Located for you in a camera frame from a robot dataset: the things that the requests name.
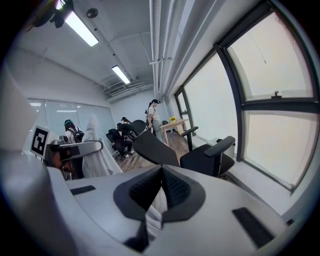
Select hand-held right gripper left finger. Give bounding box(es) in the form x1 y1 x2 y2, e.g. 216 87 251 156
47 164 164 256

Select ceiling tube light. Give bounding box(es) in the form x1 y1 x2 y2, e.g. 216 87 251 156
111 65 131 85
56 0 100 47

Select dark framed window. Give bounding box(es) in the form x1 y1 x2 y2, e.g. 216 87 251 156
174 4 320 193

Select white ceiling pipes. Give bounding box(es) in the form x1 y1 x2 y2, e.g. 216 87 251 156
149 0 216 101

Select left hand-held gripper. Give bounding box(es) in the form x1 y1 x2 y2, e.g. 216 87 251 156
30 125 104 168

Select light grey clothes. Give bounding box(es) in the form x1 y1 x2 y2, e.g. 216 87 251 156
81 113 168 238

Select person's white top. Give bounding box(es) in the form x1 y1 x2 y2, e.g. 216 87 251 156
0 58 42 155

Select black head-mounted camera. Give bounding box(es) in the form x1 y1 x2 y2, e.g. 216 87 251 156
49 7 67 29

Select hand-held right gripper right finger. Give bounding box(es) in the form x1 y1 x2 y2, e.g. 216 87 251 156
149 164 296 256

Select person's left hand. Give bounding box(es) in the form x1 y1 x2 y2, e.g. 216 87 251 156
53 147 76 180

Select black office chair with headrest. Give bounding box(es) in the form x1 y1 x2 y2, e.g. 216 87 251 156
131 119 236 179

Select white air duct vent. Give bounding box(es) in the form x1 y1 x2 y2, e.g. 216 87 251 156
99 76 153 103

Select light wooden table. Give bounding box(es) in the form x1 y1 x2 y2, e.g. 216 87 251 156
159 118 190 148

